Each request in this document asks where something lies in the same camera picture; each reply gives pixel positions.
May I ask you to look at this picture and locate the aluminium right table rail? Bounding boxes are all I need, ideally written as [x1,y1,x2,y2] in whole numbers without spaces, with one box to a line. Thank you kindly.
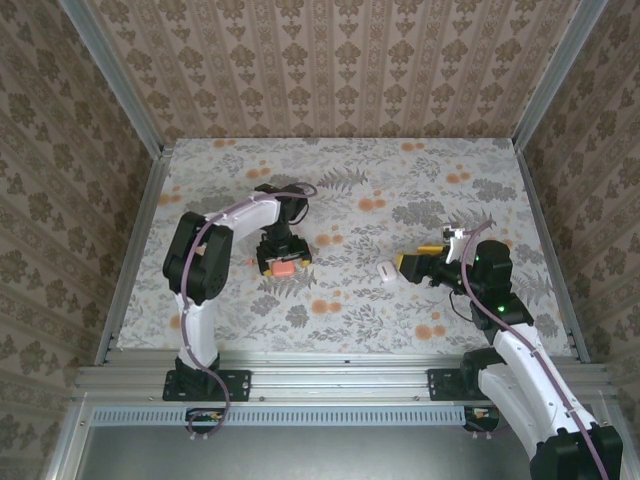
[513,142,592,365]

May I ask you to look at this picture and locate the aluminium table rail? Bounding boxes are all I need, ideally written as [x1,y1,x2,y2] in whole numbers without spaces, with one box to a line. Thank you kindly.
[102,144,176,361]
[513,142,592,365]

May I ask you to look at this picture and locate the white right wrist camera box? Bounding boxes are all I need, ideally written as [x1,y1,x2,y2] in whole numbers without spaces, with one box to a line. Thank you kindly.
[440,223,474,264]

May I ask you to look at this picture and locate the aluminium mounting rail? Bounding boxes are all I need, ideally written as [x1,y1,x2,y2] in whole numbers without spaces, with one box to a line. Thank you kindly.
[72,349,621,406]

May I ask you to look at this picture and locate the aluminium frame post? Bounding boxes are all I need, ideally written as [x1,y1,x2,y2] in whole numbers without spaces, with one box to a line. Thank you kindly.
[512,0,614,151]
[62,0,169,156]

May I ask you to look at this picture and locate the grey metal panel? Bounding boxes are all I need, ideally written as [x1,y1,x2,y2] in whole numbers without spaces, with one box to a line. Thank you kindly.
[74,424,616,480]

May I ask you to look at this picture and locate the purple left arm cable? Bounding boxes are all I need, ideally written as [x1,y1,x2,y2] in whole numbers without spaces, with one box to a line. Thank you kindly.
[180,182,321,442]

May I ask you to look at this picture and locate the grey slotted cable duct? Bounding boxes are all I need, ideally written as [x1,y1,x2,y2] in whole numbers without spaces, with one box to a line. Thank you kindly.
[92,405,469,427]

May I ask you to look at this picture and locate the floral patterned table cover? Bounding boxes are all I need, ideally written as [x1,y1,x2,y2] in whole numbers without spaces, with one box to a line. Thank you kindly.
[115,137,576,357]

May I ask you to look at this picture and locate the connector board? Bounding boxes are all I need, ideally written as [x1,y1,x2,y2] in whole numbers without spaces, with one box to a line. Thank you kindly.
[463,405,501,434]
[185,407,226,435]

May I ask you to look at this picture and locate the left connector board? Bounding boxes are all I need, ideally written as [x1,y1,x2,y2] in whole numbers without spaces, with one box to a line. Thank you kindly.
[185,407,226,435]

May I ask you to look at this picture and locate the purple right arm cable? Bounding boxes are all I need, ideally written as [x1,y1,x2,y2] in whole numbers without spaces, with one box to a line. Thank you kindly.
[459,217,614,480]

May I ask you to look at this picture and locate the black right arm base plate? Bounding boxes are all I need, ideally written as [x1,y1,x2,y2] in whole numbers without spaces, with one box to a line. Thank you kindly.
[427,368,501,402]

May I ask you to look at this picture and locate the aluminium right frame post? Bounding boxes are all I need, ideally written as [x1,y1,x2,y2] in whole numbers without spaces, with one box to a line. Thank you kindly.
[512,0,614,151]

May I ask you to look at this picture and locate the aluminium left frame post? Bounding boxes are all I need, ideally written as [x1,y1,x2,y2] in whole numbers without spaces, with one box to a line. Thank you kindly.
[62,0,169,156]

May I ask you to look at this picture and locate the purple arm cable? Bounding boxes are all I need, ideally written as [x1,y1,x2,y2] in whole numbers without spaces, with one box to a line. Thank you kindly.
[459,217,614,480]
[180,182,321,442]

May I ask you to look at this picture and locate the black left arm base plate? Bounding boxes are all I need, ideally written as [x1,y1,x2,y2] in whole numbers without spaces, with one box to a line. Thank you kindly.
[163,368,251,402]

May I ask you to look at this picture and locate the right connector board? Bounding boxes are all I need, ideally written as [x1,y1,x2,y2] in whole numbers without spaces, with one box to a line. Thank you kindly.
[463,405,501,434]

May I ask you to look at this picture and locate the aluminium left table rail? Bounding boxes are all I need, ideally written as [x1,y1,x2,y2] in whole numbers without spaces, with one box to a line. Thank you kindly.
[102,144,176,361]

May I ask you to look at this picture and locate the thin black cable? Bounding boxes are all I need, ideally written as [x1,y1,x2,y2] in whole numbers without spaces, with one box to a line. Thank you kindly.
[446,286,475,322]

